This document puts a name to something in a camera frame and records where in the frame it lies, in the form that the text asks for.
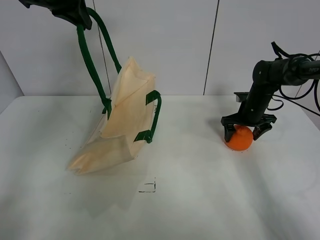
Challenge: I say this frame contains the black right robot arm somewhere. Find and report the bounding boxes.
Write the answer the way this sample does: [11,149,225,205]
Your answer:
[221,56,320,143]

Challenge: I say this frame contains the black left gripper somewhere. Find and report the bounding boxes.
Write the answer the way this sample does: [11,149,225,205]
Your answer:
[19,0,92,30]

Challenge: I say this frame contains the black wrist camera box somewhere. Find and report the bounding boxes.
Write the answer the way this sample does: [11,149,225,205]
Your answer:
[234,92,249,103]

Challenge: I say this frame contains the orange citrus fruit with stem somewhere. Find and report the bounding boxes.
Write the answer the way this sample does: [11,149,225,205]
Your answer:
[225,125,253,151]

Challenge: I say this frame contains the cream linen bag green handles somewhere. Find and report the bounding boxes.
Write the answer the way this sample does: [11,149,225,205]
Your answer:
[68,7,162,175]

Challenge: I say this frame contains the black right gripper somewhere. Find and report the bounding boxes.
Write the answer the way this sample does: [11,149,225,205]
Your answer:
[221,85,277,143]

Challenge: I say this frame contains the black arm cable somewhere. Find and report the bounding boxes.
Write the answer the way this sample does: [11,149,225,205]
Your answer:
[267,41,320,112]

